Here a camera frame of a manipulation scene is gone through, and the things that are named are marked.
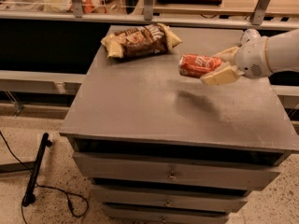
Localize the top grey drawer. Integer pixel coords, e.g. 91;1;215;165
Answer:
73;152;279;190

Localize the grey drawer cabinet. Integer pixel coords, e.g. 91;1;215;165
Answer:
59;24;299;224

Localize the grey drawer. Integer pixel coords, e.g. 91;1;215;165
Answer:
104;204;228;224
73;152;279;190
91;185;247;213

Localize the black floor cable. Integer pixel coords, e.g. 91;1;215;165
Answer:
0;131;90;224

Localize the middle grey drawer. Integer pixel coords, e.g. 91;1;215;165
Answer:
91;185;247;213

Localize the black floor stand bar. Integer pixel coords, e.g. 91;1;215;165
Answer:
21;133;52;207

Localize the grey metal railing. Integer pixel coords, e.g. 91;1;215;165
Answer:
0;0;299;31

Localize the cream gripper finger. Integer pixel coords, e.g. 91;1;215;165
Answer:
214;46;239;63
200;62;244;86

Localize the clear plastic water bottle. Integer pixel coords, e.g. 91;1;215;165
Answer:
240;29;261;45

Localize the brown chip bag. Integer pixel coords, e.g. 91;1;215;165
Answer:
101;23;182;59

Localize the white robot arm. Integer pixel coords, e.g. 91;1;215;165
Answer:
200;29;299;86

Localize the red coke can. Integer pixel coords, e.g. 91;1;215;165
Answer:
178;53;222;78

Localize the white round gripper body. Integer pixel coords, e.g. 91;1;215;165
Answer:
235;36;273;79

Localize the bottom grey drawer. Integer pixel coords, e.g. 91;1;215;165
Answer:
104;204;228;224

